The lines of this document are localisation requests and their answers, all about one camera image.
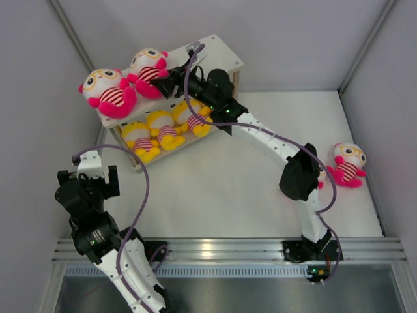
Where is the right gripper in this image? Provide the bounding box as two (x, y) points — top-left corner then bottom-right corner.
(149, 59), (218, 111)

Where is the yellow plush with black eyes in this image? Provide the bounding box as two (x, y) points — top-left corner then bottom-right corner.
(172, 99), (212, 138)

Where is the yellow plush striped shirt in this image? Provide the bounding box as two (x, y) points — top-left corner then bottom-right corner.
(146, 110), (186, 151)

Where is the pink plush with yellow glasses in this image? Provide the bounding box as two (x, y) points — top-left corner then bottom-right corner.
(318, 165), (328, 190)

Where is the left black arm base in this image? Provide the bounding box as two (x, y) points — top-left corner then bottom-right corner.
(144, 241), (168, 264)

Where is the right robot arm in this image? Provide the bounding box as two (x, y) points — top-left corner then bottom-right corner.
(151, 67), (331, 259)

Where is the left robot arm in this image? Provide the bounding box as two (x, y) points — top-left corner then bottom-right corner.
(55, 166), (173, 312)

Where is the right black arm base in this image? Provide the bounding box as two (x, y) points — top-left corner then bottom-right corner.
(282, 239), (343, 263)

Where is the white two-tier shelf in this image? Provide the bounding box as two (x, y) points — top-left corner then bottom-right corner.
(100, 34), (244, 173)

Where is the yellow plush lower shelf left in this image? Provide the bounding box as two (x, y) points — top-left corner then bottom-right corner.
(122, 121), (161, 164)

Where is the pink plush on shelf top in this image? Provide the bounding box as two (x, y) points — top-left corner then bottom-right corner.
(78, 68), (137, 119)

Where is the small black connector board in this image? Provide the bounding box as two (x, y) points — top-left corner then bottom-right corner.
(307, 265), (330, 284)

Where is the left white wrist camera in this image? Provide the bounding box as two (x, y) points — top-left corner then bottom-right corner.
(72, 150), (104, 180)

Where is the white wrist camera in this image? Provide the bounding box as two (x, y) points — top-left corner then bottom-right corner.
(184, 40), (208, 68)
(72, 150), (104, 180)

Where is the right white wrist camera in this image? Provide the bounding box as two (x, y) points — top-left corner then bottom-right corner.
(184, 40), (208, 68)

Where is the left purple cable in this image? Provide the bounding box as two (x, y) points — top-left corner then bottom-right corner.
(70, 145), (170, 313)

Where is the aluminium front rail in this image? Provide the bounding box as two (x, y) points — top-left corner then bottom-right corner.
(51, 237), (408, 261)

